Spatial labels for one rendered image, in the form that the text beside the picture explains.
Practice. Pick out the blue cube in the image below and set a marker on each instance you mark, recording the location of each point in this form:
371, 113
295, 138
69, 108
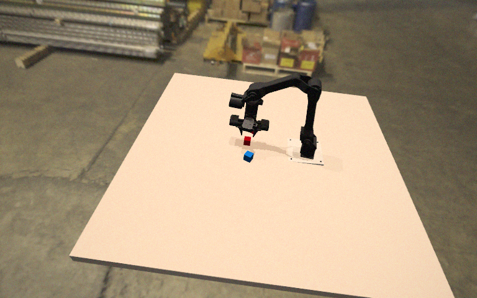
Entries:
248, 156

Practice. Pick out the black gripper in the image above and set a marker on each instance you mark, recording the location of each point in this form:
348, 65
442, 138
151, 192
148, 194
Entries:
263, 124

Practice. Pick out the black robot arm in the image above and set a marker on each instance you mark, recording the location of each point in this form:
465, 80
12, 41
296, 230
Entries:
253, 97

